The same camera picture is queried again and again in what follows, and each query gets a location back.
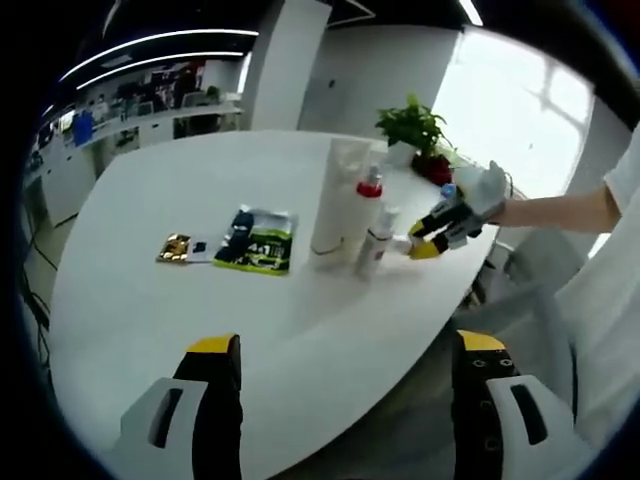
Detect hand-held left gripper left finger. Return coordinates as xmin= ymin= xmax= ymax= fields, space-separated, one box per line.
xmin=115 ymin=333 xmax=245 ymax=480

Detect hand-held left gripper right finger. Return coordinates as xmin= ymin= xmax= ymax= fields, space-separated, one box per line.
xmin=451 ymin=329 xmax=597 ymax=480

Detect white skincare bottle red collar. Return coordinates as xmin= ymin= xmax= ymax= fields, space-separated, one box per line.
xmin=355 ymin=163 xmax=386 ymax=236

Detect white skincare tube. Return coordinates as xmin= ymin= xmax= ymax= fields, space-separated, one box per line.
xmin=310 ymin=138 xmax=374 ymax=272

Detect gold skincare sachet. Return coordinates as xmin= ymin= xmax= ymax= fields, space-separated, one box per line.
xmin=155 ymin=232 xmax=194 ymax=266

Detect green skincare sachet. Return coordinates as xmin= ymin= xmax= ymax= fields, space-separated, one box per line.
xmin=213 ymin=203 xmax=300 ymax=278

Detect blue storage bin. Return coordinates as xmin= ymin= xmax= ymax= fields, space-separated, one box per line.
xmin=71 ymin=110 xmax=97 ymax=148

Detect red flower pot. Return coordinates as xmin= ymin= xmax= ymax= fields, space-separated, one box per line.
xmin=412 ymin=153 xmax=454 ymax=186

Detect large window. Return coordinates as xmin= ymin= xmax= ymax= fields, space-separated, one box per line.
xmin=431 ymin=28 xmax=600 ymax=202

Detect grey office chair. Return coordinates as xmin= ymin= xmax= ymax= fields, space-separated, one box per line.
xmin=452 ymin=229 xmax=597 ymax=401

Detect green plant in white pot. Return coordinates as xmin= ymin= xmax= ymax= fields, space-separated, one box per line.
xmin=374 ymin=92 xmax=454 ymax=169

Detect person in white shirt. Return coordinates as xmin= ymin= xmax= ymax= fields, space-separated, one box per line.
xmin=549 ymin=133 xmax=640 ymax=454

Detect ceiling light strip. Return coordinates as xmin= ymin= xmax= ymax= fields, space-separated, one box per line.
xmin=74 ymin=49 xmax=252 ymax=92
xmin=58 ymin=28 xmax=262 ymax=84
xmin=456 ymin=0 xmax=484 ymax=27

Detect long white office counter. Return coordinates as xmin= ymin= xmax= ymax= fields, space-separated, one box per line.
xmin=22 ymin=101 xmax=247 ymax=227

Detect thin black cable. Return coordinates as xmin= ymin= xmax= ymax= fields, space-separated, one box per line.
xmin=564 ymin=319 xmax=582 ymax=427

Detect black floor cables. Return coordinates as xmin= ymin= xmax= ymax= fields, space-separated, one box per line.
xmin=16 ymin=219 xmax=52 ymax=352

